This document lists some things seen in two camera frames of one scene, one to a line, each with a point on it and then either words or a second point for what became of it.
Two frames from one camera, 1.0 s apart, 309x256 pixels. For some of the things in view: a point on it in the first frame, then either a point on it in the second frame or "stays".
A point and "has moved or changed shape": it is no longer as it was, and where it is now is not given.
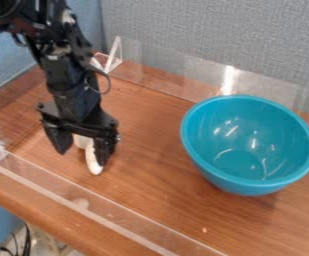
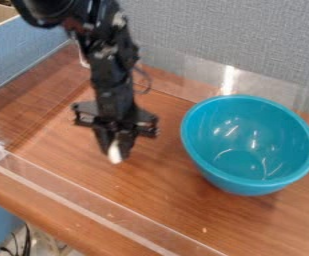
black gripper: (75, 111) -> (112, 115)
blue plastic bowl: (250, 144) stays
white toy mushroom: (87, 144) has moved or changed shape
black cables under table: (27, 246) stays
